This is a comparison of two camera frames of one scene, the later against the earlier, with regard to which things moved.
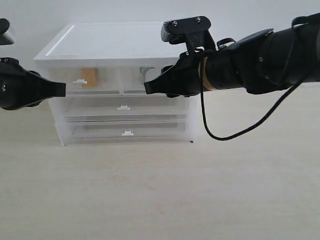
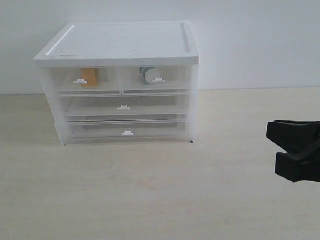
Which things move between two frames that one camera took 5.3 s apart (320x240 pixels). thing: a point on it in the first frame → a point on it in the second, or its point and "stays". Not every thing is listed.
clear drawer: (87, 80) stays
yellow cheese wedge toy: (90, 74) stays
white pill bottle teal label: (149, 73) stays
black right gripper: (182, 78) → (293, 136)
